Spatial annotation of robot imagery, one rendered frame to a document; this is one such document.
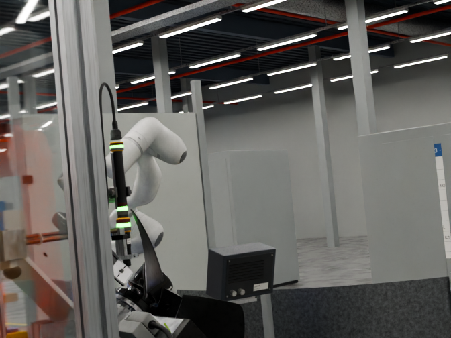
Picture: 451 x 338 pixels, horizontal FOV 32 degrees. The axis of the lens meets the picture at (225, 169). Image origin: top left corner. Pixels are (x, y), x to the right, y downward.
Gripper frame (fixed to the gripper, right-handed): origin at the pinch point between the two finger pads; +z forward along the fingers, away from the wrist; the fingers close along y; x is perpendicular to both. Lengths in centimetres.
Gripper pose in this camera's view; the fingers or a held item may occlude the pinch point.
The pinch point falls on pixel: (119, 192)
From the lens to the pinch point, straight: 248.5
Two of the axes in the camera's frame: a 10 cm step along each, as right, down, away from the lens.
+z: 5.8, -1.0, -8.1
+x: -1.0, -9.9, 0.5
